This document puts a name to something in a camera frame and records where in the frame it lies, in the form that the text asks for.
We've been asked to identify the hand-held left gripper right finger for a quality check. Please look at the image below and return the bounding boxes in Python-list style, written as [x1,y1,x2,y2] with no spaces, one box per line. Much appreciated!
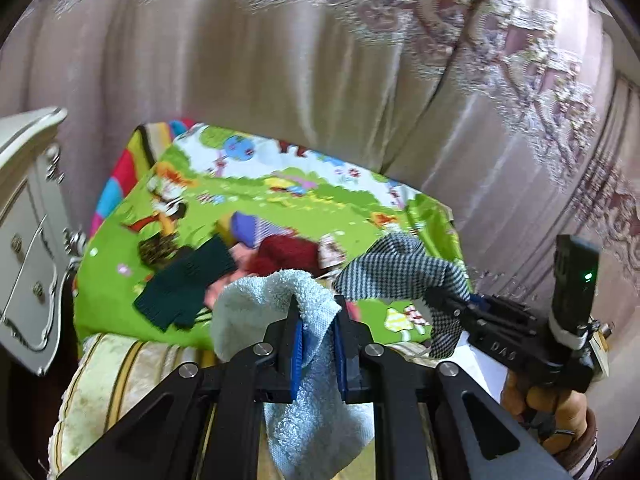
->
[332,295,573,480]

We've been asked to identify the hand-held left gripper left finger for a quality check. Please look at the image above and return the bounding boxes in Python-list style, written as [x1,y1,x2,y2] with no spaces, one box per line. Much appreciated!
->
[57,294,306,480]

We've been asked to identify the light blue towel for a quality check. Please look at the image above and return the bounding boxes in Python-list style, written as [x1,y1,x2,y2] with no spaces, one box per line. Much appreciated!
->
[210,269,376,480]

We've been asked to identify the houndstooth cloth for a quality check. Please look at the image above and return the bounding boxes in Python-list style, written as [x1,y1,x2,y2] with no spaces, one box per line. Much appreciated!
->
[334,232,473,361]

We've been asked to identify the red knit scarf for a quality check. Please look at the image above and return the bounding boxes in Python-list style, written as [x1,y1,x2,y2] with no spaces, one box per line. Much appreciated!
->
[242,234,323,278]

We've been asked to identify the pink fluffy cloth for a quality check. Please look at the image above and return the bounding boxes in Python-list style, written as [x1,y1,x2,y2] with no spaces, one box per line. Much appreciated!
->
[202,247,261,316]

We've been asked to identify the dark knit glove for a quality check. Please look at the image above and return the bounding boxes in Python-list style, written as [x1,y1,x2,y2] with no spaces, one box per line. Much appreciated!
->
[132,235,238,332]

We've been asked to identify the purple knit hat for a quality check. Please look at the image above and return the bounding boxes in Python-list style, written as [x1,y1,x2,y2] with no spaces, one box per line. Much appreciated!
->
[220,210,281,251]

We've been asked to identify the leopard print cloth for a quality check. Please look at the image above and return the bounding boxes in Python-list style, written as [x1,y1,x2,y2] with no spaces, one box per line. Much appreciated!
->
[137,235,193,267]

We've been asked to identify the person's right forearm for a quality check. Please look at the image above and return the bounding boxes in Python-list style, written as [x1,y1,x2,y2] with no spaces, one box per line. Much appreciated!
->
[552,410,601,476]

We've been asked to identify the person's right hand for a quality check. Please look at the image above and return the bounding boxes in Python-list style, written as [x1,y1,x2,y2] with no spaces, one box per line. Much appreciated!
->
[500,375,588,456]

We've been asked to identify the cartoon printed blanket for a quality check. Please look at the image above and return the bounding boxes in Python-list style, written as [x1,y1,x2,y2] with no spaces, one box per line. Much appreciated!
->
[72,119,468,356]

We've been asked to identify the gold striped bed cover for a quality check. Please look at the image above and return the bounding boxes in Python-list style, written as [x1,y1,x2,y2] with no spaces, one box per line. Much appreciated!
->
[47,330,436,480]

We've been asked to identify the white nightstand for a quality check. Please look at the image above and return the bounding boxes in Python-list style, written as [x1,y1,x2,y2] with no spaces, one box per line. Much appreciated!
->
[0,106,88,376]

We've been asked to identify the beige embroidered curtain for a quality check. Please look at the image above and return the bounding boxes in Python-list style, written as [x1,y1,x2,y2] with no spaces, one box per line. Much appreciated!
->
[0,0,640,321]

